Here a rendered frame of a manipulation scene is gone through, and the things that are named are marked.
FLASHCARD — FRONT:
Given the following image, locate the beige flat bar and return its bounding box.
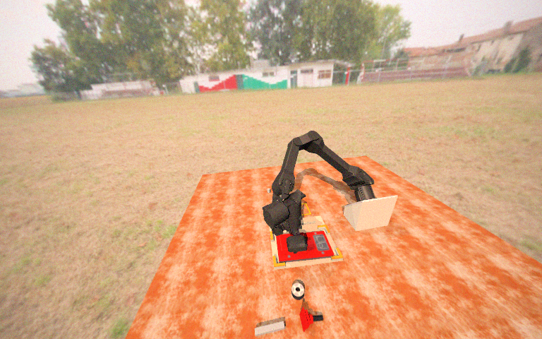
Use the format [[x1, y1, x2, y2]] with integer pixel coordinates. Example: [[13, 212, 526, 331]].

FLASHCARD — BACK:
[[255, 321, 285, 337]]

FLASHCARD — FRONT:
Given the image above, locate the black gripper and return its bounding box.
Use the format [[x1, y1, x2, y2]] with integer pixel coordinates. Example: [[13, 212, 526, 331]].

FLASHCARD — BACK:
[[285, 214, 308, 254]]

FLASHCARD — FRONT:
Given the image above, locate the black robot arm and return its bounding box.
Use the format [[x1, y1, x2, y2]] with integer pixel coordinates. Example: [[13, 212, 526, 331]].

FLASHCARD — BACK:
[[262, 131, 376, 236]]

